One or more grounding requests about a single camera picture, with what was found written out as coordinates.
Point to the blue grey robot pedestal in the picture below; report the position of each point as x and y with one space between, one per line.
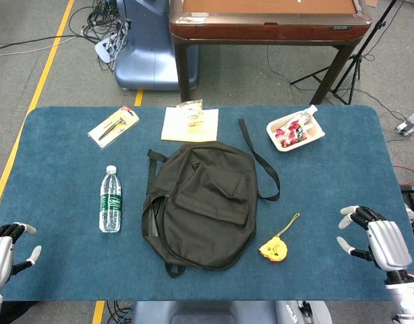
143 50

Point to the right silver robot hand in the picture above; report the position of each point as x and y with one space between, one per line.
385 243

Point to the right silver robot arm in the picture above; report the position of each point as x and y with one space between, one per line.
407 302

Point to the black fabric backpack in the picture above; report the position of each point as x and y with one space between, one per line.
207 202

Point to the black floor device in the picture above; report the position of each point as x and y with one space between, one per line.
412 195

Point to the black tripod stand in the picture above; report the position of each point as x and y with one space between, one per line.
353 67

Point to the blue carpet table cover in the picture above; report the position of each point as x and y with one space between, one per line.
58 168

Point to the carded tool blister pack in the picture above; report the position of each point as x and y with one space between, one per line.
114 126

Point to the brown mahjong table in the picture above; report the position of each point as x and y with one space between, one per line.
267 23

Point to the clear snack packet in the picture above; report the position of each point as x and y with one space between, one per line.
191 113

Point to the clear water bottle green label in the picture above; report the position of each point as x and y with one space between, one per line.
110 202

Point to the yellow tape measure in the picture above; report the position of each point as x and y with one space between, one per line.
273 250

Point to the cream paper pad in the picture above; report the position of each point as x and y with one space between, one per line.
180 130

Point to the white power adapter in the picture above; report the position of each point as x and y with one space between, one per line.
411 123

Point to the white power strip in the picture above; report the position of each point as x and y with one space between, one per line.
104 49

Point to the red white candy packets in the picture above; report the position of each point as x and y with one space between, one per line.
291 133

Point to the grey robot torso base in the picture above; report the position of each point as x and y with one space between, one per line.
200 314

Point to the white plastic tray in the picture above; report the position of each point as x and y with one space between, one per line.
311 135

